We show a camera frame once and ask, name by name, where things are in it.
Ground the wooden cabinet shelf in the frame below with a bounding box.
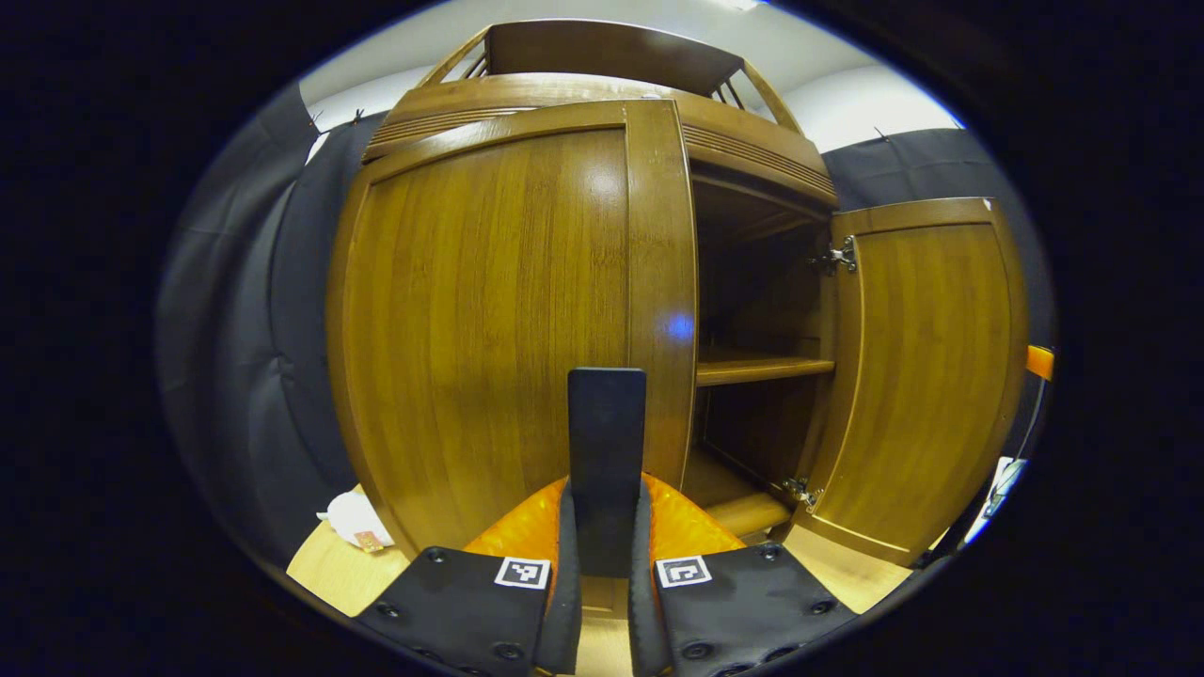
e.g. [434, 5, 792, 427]
[696, 351, 836, 387]

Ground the black backdrop cloth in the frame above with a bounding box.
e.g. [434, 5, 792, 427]
[155, 85, 1054, 565]

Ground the wooden cabinet door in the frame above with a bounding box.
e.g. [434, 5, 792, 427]
[326, 99, 699, 617]
[793, 197, 1029, 567]

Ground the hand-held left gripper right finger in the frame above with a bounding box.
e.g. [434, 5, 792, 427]
[627, 474, 858, 677]

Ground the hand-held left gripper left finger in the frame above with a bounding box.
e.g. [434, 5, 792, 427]
[353, 478, 583, 676]

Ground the beige book with orange label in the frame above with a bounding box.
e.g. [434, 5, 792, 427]
[967, 456, 1028, 543]

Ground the white soft object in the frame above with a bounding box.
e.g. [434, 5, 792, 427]
[318, 489, 396, 553]

